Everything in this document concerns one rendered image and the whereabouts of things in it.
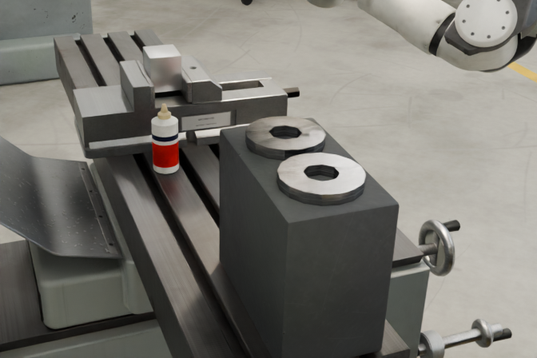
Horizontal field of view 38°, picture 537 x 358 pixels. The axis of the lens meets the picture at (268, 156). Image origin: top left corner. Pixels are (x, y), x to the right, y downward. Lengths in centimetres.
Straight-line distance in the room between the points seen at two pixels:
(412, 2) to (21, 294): 75
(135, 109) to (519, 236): 197
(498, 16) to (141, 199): 55
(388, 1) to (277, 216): 46
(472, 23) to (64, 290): 68
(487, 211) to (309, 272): 235
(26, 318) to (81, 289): 12
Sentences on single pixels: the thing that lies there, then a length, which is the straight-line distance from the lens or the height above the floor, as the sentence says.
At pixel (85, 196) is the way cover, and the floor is 86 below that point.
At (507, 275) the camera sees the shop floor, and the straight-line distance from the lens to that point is 273.
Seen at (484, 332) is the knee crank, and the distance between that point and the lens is 159.
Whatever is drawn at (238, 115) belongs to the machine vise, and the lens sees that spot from 130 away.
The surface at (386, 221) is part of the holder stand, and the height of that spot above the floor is 110.
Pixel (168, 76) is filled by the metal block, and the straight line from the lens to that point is 127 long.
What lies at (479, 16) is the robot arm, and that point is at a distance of 105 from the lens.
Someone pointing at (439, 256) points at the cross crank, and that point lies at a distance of 161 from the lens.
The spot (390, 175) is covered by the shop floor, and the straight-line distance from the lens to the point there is 324.
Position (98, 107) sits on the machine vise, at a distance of 127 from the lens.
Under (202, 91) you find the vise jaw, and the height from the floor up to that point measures 102.
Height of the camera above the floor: 150
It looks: 27 degrees down
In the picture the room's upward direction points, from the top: 2 degrees clockwise
